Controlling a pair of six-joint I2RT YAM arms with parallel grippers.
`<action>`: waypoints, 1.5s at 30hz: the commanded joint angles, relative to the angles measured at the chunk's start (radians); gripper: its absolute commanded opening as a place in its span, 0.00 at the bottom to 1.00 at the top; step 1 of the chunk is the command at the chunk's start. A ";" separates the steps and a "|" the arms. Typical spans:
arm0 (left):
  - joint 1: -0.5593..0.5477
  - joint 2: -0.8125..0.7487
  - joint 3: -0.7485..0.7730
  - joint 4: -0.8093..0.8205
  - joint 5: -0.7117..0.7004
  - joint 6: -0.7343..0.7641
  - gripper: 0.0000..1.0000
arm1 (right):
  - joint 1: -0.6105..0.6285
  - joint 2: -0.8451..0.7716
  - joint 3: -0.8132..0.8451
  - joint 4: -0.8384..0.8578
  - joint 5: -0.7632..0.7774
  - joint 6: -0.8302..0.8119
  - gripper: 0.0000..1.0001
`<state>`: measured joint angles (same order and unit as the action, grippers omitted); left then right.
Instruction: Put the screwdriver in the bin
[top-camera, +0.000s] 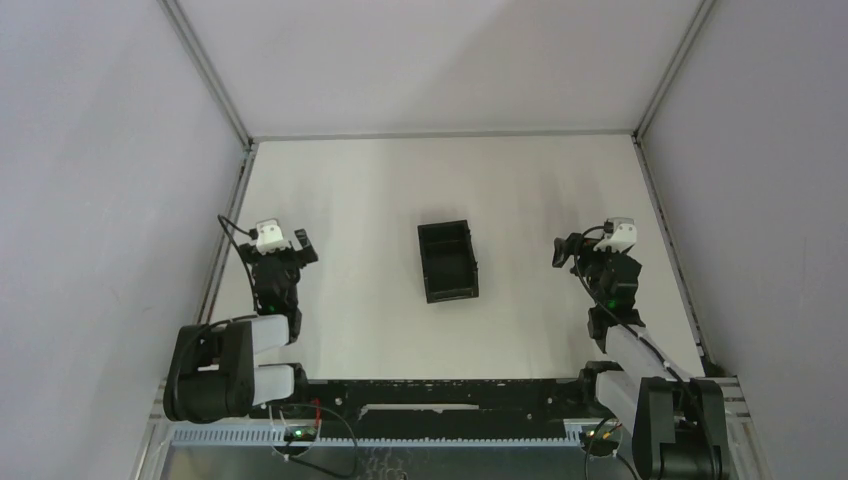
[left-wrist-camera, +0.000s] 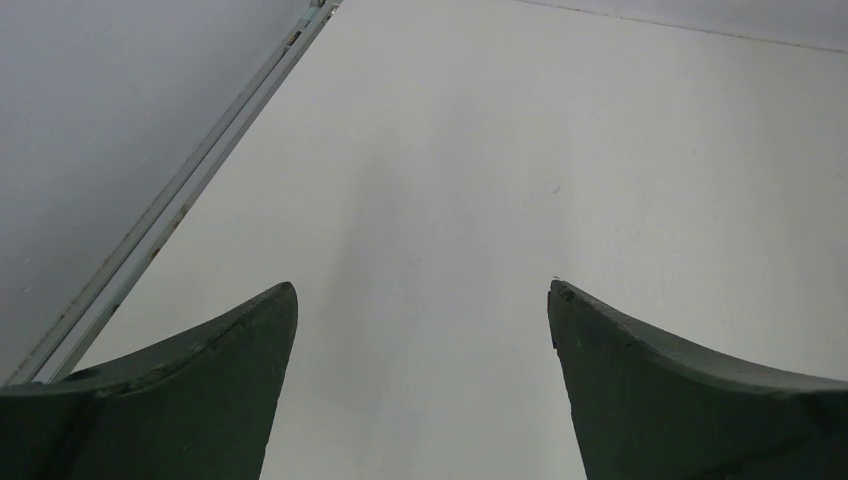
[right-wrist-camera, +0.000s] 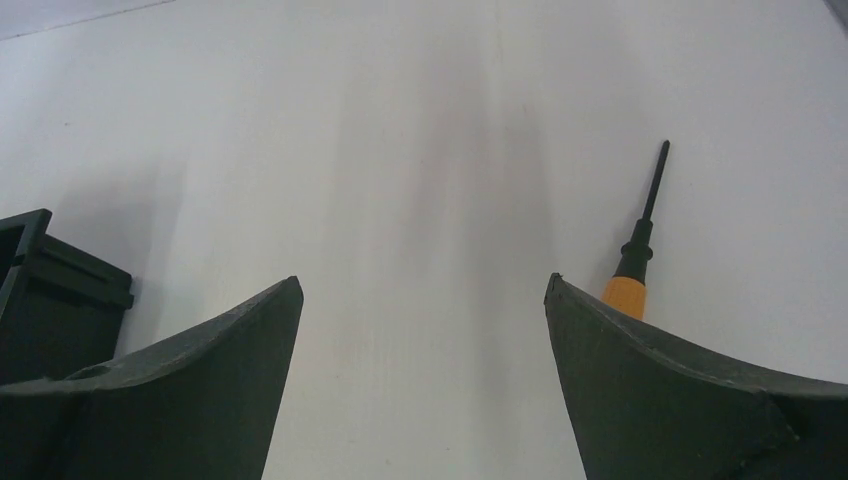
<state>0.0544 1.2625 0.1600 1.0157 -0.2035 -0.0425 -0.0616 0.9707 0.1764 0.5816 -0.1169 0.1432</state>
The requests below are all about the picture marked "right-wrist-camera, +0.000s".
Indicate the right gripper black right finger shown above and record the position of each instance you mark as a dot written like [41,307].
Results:
[646,404]

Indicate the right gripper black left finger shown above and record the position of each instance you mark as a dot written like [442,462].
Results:
[201,404]

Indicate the orange handled black screwdriver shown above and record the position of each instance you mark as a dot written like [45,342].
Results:
[626,291]

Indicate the black plastic bin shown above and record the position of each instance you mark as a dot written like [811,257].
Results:
[61,308]

